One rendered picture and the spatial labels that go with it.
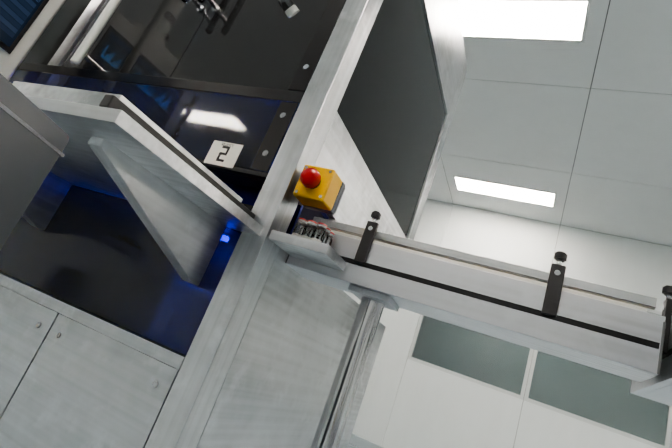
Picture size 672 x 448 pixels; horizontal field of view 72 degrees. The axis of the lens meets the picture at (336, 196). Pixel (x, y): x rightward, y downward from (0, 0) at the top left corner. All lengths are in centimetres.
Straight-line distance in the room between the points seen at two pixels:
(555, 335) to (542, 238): 488
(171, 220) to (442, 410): 475
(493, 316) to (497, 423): 449
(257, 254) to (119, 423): 39
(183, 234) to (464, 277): 53
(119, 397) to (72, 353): 16
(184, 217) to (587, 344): 72
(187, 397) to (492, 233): 507
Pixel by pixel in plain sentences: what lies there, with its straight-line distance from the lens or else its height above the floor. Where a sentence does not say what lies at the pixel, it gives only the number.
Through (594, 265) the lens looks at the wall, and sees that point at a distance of 570.
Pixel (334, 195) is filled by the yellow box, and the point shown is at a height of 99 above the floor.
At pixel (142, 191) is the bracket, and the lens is 82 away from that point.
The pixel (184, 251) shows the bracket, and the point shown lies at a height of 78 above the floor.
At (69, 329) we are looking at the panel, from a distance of 116.
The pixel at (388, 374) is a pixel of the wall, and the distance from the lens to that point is 553.
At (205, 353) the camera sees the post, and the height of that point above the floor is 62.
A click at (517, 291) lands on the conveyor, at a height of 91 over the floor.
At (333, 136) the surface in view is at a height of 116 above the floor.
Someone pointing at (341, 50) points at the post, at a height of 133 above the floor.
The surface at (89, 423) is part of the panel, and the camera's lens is 107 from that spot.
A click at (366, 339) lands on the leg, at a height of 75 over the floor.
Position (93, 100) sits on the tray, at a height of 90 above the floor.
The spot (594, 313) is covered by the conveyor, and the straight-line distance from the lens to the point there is 90.
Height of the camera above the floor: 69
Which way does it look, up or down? 19 degrees up
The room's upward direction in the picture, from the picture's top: 21 degrees clockwise
